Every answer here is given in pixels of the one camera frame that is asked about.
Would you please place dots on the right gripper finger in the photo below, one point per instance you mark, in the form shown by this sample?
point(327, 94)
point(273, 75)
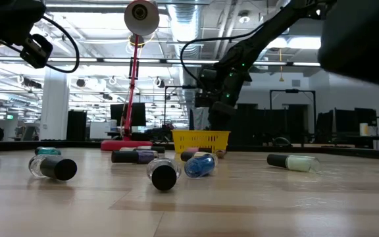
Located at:
point(225, 122)
point(214, 122)

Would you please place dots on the brown nail polish bottle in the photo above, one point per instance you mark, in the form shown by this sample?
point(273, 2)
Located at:
point(220, 153)

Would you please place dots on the blue nail polish bottle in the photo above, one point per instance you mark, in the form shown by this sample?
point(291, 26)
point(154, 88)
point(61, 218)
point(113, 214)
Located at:
point(199, 166)

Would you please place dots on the pale green nail polish bottle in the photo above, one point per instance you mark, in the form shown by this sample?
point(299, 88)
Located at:
point(294, 163)

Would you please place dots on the purple nail polish bottle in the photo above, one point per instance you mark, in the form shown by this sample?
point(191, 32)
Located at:
point(127, 157)

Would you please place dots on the teal nail polish bottle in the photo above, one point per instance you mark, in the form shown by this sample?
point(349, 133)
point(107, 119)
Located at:
point(48, 151)

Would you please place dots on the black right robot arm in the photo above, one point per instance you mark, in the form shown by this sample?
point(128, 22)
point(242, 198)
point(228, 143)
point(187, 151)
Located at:
point(258, 42)

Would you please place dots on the white cloth cover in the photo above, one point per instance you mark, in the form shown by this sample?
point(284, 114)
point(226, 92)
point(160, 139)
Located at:
point(202, 120)

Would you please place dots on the yellow plastic basket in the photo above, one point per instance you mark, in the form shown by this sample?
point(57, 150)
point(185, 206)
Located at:
point(199, 141)

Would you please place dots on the black computer monitor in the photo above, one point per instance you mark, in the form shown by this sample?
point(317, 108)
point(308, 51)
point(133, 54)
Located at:
point(138, 115)

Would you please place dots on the red desk lamp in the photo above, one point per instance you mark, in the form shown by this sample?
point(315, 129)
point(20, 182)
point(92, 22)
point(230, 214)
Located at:
point(127, 145)

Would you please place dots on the green exit sign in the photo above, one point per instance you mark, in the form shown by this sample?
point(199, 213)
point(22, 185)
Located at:
point(10, 116)

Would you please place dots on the white building pillar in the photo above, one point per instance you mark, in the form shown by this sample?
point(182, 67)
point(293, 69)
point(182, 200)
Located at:
point(54, 108)

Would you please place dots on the row of black monitors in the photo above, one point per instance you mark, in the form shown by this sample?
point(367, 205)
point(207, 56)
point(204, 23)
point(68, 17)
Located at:
point(347, 121)

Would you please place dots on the black cabinet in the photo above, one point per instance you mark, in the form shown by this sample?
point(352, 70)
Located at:
point(76, 126)

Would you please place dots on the white paper roll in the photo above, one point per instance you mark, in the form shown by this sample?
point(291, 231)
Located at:
point(364, 129)

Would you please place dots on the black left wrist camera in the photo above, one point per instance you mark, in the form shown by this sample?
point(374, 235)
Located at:
point(36, 51)

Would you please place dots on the silver ceiling duct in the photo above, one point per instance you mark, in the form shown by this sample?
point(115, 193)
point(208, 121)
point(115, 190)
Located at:
point(184, 23)

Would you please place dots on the black metal frame stand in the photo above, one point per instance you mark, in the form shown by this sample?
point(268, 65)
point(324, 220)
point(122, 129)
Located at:
point(291, 91)

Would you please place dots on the black aluminium table frame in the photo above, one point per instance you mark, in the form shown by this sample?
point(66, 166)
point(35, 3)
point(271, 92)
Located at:
point(44, 145)

